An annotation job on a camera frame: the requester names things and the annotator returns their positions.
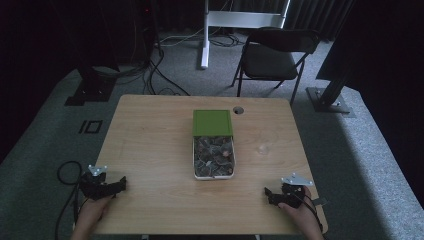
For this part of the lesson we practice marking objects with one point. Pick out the black folding chair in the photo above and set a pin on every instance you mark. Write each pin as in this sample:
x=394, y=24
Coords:
x=270, y=61

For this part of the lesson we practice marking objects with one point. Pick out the white metal stand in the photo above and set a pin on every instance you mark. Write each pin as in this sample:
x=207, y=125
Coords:
x=205, y=40

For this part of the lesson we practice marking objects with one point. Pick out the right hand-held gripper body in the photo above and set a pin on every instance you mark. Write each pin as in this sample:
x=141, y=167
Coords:
x=293, y=195

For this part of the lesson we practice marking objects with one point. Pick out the person's right hand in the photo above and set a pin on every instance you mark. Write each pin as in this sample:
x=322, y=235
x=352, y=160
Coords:
x=301, y=216

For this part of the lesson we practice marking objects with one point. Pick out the black stand with base plate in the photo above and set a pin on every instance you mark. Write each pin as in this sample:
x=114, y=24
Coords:
x=91, y=90

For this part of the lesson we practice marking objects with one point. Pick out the person's left hand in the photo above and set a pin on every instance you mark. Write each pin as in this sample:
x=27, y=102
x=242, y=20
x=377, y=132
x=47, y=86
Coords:
x=92, y=210

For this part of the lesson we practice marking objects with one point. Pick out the white open box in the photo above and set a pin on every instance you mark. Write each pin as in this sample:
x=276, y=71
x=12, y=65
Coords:
x=196, y=176

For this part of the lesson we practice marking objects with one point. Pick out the green box lid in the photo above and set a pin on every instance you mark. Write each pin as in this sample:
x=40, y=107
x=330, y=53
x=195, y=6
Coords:
x=212, y=122

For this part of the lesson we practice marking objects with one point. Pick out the pile of tea bags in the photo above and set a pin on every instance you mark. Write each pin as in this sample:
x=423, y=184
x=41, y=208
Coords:
x=213, y=155

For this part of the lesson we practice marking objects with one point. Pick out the black post with grey base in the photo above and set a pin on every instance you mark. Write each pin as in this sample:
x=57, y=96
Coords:
x=328, y=100

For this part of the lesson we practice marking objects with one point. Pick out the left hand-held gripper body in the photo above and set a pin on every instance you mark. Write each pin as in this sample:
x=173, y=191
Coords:
x=95, y=188

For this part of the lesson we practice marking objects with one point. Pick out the small clear plastic cup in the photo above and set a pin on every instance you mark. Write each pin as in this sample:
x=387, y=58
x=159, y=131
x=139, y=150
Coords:
x=263, y=148

